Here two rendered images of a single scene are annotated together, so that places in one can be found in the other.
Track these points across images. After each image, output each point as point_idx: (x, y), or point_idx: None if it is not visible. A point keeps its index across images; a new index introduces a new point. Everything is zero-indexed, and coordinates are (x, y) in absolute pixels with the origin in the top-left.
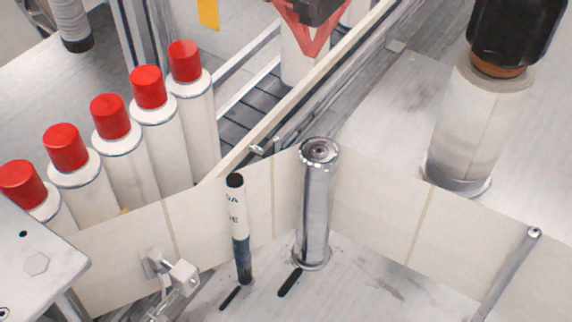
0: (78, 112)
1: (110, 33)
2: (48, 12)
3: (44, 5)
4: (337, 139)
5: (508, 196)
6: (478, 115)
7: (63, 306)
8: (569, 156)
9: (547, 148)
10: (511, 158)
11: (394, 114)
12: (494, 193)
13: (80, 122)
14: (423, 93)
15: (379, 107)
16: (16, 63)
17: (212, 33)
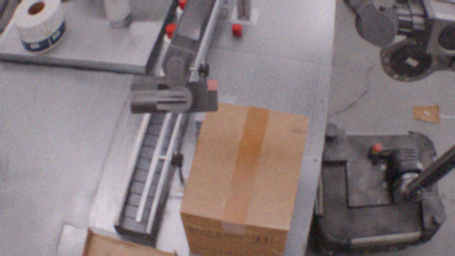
0: (282, 10)
1: (307, 48)
2: (430, 166)
3: (433, 164)
4: (163, 14)
5: (101, 19)
6: None
7: None
8: (80, 40)
9: (87, 40)
10: (99, 31)
11: (144, 31)
12: (106, 18)
13: (276, 6)
14: (134, 44)
15: (151, 31)
16: (330, 22)
17: (257, 64)
